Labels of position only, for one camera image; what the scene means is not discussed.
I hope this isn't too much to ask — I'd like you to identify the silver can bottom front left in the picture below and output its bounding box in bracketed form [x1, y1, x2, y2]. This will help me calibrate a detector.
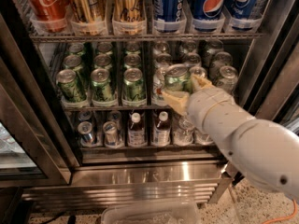
[78, 121, 96, 145]

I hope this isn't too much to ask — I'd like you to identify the gold can left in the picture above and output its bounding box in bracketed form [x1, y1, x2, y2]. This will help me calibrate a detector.
[70, 0, 106, 35]

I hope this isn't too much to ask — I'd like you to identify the green can second row middle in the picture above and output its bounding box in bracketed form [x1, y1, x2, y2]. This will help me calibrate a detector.
[93, 54, 113, 71]

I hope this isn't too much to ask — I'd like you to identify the silver can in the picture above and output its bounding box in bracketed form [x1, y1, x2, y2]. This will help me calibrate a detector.
[107, 110, 121, 131]
[78, 111, 93, 122]
[78, 121, 96, 145]
[103, 121, 119, 146]

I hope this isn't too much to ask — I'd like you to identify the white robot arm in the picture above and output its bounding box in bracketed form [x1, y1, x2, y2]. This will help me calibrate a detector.
[162, 75, 299, 201]

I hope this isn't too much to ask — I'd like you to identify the orange cable on floor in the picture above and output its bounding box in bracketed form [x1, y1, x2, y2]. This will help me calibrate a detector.
[261, 199, 299, 224]

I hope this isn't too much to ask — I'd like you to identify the white can second row middle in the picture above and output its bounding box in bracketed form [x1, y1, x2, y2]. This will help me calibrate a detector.
[182, 52, 202, 67]

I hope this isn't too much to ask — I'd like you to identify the red Coca-Cola can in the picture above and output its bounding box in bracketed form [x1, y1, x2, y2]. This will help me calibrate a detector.
[28, 0, 67, 33]

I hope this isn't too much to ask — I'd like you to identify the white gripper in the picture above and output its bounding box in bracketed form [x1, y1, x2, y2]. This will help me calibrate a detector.
[162, 74, 259, 150]

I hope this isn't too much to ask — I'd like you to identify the white can second row right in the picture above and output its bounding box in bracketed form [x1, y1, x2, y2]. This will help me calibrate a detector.
[208, 51, 233, 80]

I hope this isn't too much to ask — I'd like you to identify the white diet can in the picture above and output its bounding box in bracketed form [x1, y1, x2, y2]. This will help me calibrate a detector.
[189, 66, 207, 78]
[152, 67, 166, 105]
[214, 65, 238, 94]

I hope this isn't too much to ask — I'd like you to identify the silver can bottom back left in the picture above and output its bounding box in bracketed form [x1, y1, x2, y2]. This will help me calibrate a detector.
[78, 111, 93, 122]

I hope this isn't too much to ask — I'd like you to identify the white diet can front middle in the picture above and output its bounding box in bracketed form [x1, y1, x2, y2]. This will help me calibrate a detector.
[189, 66, 207, 78]

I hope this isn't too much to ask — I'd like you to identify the open fridge door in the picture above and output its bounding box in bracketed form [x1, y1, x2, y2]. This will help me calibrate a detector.
[251, 43, 299, 134]

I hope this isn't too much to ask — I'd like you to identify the white can second row left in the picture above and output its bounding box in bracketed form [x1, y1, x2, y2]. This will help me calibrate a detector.
[153, 53, 173, 68]

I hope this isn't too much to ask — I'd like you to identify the blue Pepsi can right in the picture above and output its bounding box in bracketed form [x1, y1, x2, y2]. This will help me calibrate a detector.
[229, 0, 261, 20]

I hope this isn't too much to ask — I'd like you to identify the gold can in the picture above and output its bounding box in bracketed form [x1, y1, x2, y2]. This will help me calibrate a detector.
[114, 0, 145, 35]
[70, 0, 106, 35]

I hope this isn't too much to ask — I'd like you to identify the stainless steel fridge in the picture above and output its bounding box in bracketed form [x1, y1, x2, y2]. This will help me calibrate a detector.
[0, 0, 299, 212]

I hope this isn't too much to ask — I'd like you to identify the white diet can front left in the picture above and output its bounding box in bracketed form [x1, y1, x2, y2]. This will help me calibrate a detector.
[152, 67, 166, 105]

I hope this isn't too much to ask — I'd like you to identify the white diet can front right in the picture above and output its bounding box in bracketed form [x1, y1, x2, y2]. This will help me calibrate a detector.
[214, 65, 238, 94]

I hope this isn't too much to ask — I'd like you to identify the clear water bottle right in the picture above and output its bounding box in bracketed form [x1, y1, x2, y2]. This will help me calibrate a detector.
[194, 130, 213, 145]

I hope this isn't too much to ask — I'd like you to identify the brown tea bottle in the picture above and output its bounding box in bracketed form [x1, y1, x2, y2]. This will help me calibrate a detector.
[128, 113, 145, 147]
[152, 111, 171, 147]

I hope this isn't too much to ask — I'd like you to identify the blue pepsi can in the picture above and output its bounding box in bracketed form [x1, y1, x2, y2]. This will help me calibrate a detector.
[153, 0, 184, 33]
[192, 0, 224, 32]
[229, 0, 261, 20]

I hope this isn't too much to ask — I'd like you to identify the brown tea bottle left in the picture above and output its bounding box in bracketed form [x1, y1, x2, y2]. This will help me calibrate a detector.
[128, 113, 145, 147]

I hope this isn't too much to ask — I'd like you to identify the clear plastic bin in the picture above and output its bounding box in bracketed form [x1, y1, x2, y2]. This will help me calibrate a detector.
[101, 200, 201, 224]

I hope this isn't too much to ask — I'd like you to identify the blue Pepsi can left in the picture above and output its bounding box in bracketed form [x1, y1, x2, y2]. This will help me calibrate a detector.
[153, 0, 184, 33]

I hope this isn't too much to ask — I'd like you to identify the blue Pepsi can middle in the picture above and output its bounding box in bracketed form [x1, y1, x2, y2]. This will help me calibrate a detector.
[192, 0, 224, 32]

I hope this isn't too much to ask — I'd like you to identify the white can back left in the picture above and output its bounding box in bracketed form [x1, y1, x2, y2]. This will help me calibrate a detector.
[152, 41, 170, 56]

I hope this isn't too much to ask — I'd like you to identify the silver can bottom back right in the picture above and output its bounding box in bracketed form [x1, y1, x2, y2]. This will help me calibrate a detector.
[107, 110, 121, 131]

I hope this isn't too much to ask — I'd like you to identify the white can back right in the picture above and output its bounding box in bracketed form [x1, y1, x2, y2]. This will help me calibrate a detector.
[201, 39, 223, 67]

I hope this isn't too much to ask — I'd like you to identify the clear water bottle left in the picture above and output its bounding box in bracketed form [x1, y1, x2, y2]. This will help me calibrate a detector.
[173, 115, 194, 147]

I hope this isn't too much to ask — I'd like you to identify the gold can right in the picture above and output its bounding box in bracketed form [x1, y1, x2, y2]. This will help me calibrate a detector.
[114, 0, 145, 35]

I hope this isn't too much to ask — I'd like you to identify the silver can bottom front right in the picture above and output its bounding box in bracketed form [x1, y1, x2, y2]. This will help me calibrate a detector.
[103, 121, 119, 146]

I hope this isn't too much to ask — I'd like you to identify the green can second row left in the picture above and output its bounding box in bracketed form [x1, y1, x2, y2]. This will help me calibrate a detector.
[63, 54, 89, 89]

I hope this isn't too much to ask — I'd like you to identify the white can back middle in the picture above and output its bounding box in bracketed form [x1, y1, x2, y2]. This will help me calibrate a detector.
[178, 41, 197, 56]

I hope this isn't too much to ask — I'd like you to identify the brown tea bottle right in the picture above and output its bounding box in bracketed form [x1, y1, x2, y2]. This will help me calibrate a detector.
[152, 111, 171, 147]

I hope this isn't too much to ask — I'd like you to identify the clear water bottle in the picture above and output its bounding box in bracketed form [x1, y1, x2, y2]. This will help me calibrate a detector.
[194, 130, 213, 145]
[173, 115, 194, 147]

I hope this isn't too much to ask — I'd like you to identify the white can second row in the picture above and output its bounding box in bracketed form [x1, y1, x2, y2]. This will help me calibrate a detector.
[153, 53, 173, 68]
[208, 51, 233, 80]
[182, 52, 202, 67]

